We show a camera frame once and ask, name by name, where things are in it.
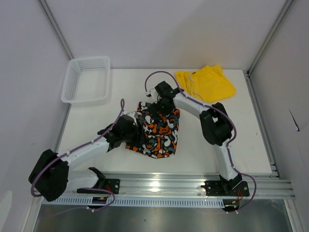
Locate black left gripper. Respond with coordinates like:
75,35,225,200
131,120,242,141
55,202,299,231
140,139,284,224
121,123,148,146

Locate camouflage patterned shorts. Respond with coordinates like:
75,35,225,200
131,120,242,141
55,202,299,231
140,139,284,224
126,101,180,159

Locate yellow shorts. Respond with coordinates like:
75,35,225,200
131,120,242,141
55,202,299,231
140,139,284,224
174,65,237,103

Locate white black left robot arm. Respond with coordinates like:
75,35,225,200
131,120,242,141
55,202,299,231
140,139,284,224
28,111,145,202

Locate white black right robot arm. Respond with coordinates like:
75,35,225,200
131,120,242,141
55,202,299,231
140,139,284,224
146,81,242,195

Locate white plastic basket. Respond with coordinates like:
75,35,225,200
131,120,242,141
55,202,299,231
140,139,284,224
61,56,112,107

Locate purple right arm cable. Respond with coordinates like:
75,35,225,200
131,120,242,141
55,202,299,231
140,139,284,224
144,71,257,215

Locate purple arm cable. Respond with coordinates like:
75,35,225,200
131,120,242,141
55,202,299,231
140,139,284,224
144,71,257,215
30,98,126,216

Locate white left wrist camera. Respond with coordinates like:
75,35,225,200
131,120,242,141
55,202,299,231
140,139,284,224
126,111,138,122

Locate cream shorts drawstring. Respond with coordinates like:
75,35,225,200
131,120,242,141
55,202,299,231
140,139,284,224
187,72,204,101

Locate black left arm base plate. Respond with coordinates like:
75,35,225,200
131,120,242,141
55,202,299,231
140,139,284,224
77,178,121,195

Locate white slotted cable duct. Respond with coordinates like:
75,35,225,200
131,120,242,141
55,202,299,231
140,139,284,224
42,196,224,208

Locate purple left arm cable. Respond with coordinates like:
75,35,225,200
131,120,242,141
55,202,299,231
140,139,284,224
30,98,126,216

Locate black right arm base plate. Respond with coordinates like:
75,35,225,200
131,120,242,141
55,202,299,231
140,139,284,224
200,180,250,197

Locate aluminium corner post right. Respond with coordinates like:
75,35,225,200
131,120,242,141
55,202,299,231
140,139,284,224
246,0,296,77

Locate aluminium corner post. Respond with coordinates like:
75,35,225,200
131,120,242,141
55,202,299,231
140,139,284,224
246,0,296,77
37,0,73,60

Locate aluminium corner post left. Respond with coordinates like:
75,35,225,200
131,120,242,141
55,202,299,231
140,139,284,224
37,0,73,60

